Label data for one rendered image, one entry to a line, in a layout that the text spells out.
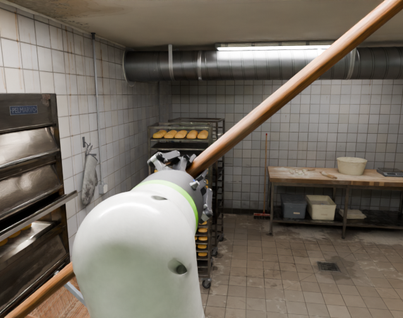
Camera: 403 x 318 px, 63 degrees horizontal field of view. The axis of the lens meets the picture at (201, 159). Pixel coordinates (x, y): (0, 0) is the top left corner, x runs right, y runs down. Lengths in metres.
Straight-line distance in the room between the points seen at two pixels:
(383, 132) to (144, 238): 5.80
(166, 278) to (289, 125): 5.41
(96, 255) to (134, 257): 0.03
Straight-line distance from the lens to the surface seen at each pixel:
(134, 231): 0.27
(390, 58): 3.73
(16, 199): 2.19
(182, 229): 0.29
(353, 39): 0.64
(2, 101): 2.13
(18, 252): 2.29
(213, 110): 5.62
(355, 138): 5.88
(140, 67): 3.67
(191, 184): 0.40
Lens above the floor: 2.10
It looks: 11 degrees down
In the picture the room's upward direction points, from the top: straight up
